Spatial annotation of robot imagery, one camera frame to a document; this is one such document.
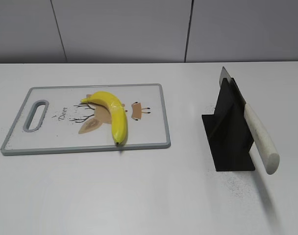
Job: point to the white grey-rimmed cutting board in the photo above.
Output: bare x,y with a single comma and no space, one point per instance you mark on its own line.
53,120

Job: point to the yellow plastic banana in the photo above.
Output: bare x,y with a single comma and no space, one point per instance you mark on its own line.
116,110

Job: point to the black knife stand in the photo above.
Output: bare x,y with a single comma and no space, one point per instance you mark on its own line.
228,134

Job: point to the white-handled kitchen knife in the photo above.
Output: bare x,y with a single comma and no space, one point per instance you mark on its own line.
263,141

